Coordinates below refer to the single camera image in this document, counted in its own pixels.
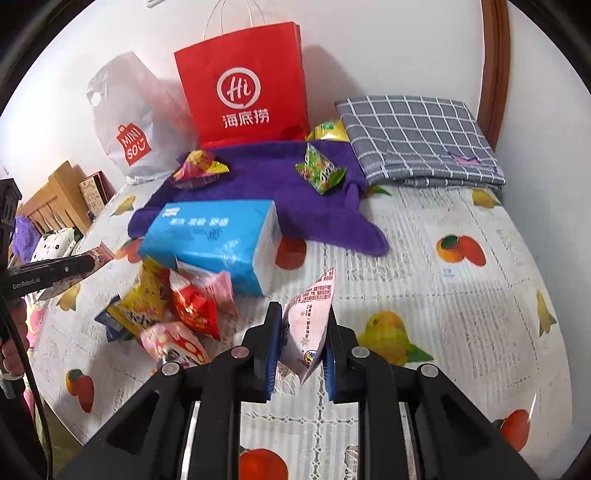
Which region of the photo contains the white pink snack packet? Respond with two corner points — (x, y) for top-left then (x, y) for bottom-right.
(281, 267), (336, 385)

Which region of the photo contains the blue tissue pack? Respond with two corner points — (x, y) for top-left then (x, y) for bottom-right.
(137, 200), (283, 297)

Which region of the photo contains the white plastic bag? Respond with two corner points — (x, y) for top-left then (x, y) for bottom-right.
(86, 51), (199, 185)

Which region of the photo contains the person's left hand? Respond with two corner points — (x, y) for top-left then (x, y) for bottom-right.
(0, 300), (29, 398)

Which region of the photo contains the small blue snack packet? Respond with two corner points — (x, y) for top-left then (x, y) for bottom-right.
(94, 308), (129, 343)

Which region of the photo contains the patterned cardboard box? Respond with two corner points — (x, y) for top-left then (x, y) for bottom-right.
(78, 171), (117, 219)

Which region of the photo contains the red paper bag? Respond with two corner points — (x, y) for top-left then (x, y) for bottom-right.
(174, 0), (310, 149)

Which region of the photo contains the red yellow snack packet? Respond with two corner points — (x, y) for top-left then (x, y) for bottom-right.
(172, 150), (230, 186)

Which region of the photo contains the purple towel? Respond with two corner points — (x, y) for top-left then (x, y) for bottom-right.
(127, 138), (391, 257)

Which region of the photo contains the purple cloth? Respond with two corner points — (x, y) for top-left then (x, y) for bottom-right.
(11, 216), (43, 265)

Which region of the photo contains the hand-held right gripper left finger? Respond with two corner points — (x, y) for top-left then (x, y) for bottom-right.
(58, 302), (283, 480)

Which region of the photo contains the yellow green snack packet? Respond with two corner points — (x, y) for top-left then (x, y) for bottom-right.
(305, 119), (351, 143)

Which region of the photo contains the strawberry print snack packet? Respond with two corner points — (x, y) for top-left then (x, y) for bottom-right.
(140, 322), (212, 370)

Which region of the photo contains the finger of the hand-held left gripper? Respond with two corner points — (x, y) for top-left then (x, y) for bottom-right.
(38, 281), (82, 302)
(0, 255), (99, 296)

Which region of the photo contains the black cable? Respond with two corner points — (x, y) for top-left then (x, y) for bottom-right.
(0, 295), (52, 480)

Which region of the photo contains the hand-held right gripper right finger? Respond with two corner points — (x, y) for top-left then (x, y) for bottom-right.
(322, 314), (540, 480)

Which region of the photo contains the white dotted pillow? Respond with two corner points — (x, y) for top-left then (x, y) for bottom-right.
(30, 227), (80, 263)

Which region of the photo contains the brown wooden door frame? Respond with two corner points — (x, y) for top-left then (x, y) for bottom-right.
(478, 0), (512, 151)

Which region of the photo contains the grey checkered folded cloth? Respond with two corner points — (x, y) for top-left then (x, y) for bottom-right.
(334, 95), (507, 193)

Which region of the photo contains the pink patterned snack packet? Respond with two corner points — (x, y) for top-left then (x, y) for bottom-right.
(39, 243), (116, 302)

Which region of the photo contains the fruit print tablecloth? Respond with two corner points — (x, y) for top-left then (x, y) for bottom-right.
(28, 178), (580, 480)

